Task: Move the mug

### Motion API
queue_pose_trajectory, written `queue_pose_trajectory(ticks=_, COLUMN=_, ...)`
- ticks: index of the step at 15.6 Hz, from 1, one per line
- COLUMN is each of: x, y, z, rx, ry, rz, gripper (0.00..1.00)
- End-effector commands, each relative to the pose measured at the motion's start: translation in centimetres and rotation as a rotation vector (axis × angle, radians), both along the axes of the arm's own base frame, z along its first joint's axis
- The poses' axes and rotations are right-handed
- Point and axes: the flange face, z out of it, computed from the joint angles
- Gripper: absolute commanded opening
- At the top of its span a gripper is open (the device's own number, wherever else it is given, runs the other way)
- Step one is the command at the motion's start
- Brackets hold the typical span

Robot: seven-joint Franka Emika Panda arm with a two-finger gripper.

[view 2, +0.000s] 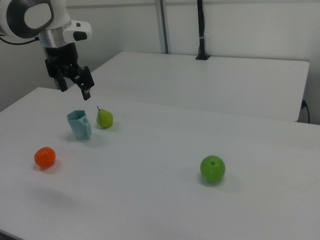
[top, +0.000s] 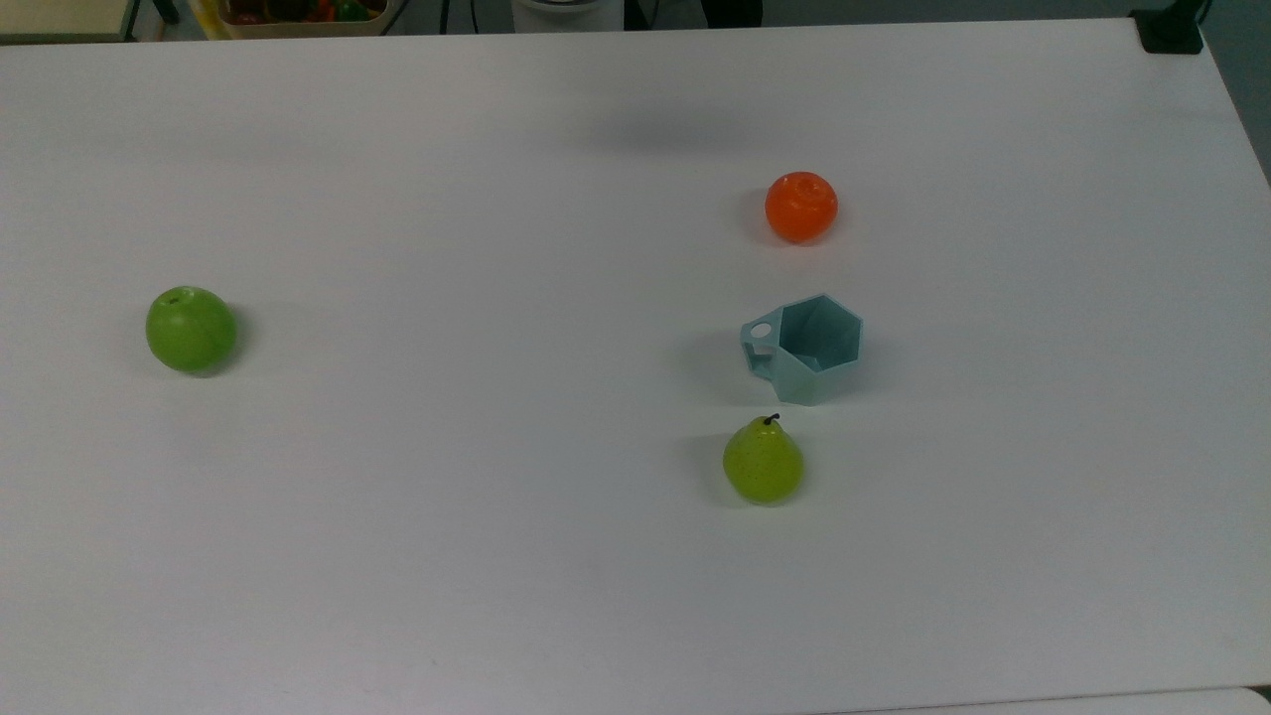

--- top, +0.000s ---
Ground light blue hexagonal mug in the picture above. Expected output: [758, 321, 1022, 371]
[741, 293, 865, 406]

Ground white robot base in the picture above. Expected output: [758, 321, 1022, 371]
[512, 0, 626, 34]

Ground yellow-green toy pear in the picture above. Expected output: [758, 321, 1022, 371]
[722, 414, 805, 505]

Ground orange toy fruit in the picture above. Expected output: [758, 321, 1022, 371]
[765, 171, 839, 244]

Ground dark object behind table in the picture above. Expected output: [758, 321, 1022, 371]
[700, 0, 765, 30]

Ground green toy apple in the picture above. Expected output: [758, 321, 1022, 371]
[145, 286, 239, 375]

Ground bin of toy fruit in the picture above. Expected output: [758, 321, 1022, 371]
[213, 0, 403, 40]

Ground black table clamp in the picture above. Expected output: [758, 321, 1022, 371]
[1131, 0, 1213, 56]

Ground beige side desk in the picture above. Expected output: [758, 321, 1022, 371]
[0, 0, 141, 45]

